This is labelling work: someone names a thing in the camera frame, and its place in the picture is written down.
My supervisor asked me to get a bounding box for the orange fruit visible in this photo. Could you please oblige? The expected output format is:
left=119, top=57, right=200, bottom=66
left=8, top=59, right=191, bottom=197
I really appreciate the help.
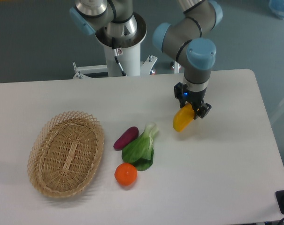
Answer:
left=114, top=163, right=138, bottom=186

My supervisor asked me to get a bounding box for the blue bag in background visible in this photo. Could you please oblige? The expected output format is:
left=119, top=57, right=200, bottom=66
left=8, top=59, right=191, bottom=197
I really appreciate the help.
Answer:
left=269, top=0, right=284, bottom=20

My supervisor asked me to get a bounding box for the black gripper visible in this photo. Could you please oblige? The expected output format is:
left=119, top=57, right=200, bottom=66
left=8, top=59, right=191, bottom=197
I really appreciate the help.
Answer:
left=174, top=82, right=212, bottom=119

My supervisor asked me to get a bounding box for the green bok choy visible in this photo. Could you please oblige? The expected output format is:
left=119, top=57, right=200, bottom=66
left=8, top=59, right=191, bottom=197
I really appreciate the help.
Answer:
left=122, top=122, right=159, bottom=171

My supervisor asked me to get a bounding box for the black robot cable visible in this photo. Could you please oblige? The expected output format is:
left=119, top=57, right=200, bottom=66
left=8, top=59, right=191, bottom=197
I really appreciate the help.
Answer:
left=111, top=37, right=128, bottom=77

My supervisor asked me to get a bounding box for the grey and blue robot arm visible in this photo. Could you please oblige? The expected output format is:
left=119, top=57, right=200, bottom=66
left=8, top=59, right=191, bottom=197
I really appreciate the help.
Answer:
left=69, top=0, right=223, bottom=118

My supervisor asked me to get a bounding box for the purple sweet potato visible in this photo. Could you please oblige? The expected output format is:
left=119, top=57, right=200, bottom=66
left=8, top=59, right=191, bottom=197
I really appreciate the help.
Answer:
left=113, top=127, right=139, bottom=150

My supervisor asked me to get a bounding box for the yellow mango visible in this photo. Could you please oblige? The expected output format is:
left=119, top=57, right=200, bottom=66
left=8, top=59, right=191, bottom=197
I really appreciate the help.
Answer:
left=173, top=103, right=195, bottom=132

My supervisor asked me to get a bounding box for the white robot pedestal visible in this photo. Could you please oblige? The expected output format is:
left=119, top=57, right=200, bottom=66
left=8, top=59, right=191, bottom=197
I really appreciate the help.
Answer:
left=73, top=13, right=158, bottom=79

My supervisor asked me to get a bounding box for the oval wicker basket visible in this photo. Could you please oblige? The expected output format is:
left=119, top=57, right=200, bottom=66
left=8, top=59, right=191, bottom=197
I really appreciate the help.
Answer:
left=27, top=111, right=104, bottom=198

